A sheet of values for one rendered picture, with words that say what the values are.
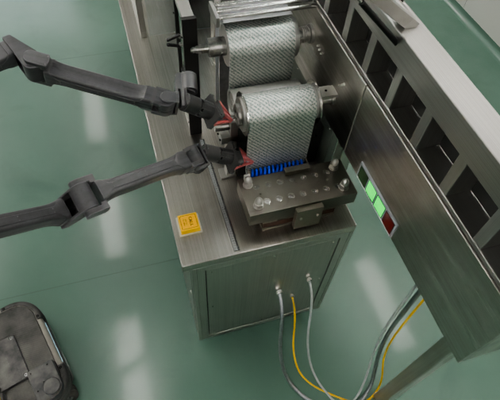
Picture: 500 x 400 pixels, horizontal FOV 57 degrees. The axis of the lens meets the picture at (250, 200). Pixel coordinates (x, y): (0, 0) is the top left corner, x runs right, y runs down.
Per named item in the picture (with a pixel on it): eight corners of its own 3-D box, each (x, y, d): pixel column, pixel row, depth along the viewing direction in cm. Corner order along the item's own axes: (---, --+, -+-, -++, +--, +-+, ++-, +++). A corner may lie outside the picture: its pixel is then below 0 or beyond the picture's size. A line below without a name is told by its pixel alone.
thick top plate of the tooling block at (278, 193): (236, 190, 169) (236, 179, 164) (336, 169, 178) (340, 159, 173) (249, 225, 161) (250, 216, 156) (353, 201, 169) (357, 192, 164)
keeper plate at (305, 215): (291, 225, 169) (295, 208, 160) (317, 218, 171) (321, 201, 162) (294, 230, 168) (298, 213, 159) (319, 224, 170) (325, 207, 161)
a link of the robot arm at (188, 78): (158, 115, 143) (160, 101, 135) (156, 82, 146) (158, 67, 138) (197, 116, 146) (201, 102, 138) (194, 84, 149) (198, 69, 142)
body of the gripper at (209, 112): (212, 130, 148) (194, 125, 143) (202, 108, 153) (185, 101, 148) (225, 117, 145) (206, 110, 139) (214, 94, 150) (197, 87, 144)
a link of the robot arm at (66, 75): (27, 82, 136) (19, 62, 126) (33, 67, 138) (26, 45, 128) (171, 121, 144) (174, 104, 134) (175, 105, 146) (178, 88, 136)
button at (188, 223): (177, 219, 169) (177, 215, 167) (196, 215, 170) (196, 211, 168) (181, 235, 165) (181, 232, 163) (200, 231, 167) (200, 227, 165)
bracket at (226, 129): (217, 171, 183) (216, 114, 158) (232, 167, 184) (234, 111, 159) (220, 180, 180) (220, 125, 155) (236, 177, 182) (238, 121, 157)
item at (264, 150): (245, 171, 169) (248, 136, 154) (305, 159, 174) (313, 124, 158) (245, 172, 168) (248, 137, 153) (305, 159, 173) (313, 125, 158)
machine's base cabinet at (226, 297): (127, 42, 368) (105, -72, 297) (205, 31, 381) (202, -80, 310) (198, 348, 232) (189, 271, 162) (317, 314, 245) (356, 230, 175)
